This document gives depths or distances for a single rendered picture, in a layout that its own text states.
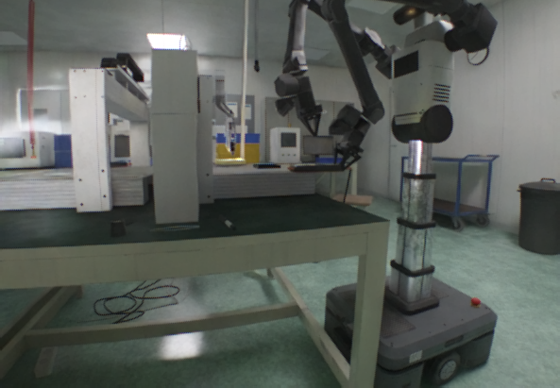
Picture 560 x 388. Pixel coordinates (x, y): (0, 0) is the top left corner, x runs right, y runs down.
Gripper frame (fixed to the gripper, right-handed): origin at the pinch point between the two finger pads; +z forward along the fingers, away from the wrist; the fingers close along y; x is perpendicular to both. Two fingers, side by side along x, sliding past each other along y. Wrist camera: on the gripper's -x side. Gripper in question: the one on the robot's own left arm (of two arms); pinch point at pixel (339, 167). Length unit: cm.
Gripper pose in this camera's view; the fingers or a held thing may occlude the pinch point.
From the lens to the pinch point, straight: 100.0
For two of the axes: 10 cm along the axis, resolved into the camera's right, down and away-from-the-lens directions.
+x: 8.5, 4.8, 2.2
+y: 1.9, 1.0, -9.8
